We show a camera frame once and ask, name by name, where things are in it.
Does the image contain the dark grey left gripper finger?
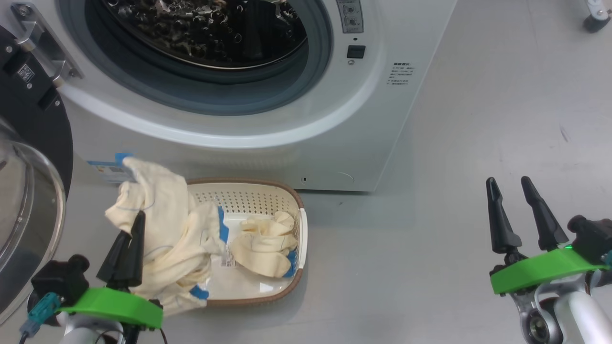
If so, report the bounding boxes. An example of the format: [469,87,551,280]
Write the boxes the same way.
[117,210,146,289]
[97,231,131,283]

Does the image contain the black caster wheel with bracket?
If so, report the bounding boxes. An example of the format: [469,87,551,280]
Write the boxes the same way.
[582,0,612,33]

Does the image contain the blue energy label sticker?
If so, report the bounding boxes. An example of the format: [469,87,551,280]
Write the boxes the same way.
[87,153,135,185]

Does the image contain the cream perforated laundry basket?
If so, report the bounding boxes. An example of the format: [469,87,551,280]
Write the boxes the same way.
[184,178,308,307]

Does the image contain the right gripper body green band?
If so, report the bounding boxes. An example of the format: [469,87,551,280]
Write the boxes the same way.
[490,247,611,296]

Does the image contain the small cream garment blue trim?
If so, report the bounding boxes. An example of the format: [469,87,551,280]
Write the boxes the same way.
[229,211,299,279]

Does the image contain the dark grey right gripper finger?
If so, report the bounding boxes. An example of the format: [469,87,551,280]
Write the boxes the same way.
[485,177,523,255]
[520,176,570,252]

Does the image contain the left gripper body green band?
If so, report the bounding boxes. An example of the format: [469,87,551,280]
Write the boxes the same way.
[56,287,164,344]

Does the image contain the round dark washing machine door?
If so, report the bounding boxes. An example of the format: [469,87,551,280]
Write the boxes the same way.
[0,24,75,328]

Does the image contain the steel washer drum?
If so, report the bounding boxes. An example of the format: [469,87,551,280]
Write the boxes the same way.
[98,0,309,70]

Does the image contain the black cable with teal connector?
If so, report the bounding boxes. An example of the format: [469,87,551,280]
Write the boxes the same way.
[19,292,62,344]

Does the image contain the metal door hinge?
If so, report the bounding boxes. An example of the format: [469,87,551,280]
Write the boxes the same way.
[11,2,84,89]

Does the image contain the grey washer warning sticker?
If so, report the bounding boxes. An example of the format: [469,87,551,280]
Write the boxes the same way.
[336,0,364,34]

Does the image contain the white washing machine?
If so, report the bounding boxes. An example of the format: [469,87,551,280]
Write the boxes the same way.
[0,0,457,193]

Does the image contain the large cream garment blue trim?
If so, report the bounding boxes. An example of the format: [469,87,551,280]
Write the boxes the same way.
[104,157,230,316]

